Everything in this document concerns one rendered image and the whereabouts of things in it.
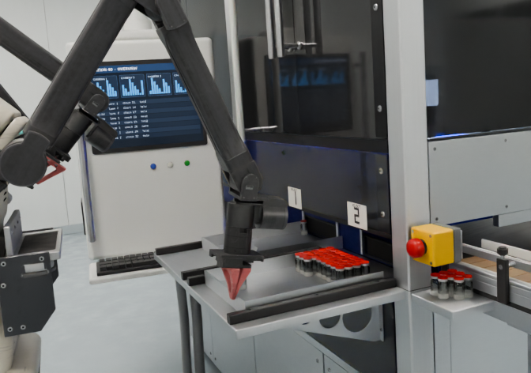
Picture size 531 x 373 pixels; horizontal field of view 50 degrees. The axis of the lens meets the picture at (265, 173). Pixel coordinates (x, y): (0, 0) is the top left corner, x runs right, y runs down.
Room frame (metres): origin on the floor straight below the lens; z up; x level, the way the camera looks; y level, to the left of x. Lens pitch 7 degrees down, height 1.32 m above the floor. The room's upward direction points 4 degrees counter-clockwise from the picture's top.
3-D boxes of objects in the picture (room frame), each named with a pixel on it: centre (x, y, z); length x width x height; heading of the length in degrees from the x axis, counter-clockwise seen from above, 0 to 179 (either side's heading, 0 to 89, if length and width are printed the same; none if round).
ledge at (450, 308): (1.17, -0.39, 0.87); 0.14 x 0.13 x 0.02; 113
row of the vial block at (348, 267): (1.36, -0.14, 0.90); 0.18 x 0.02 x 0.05; 24
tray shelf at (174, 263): (1.48, 0.00, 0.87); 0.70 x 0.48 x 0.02; 23
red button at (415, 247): (1.15, -0.30, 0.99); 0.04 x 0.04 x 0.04; 23
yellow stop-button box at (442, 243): (1.17, -0.34, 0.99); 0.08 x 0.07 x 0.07; 113
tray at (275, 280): (1.31, -0.04, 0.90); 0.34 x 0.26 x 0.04; 114
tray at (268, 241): (1.66, 0.00, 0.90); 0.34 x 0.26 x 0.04; 113
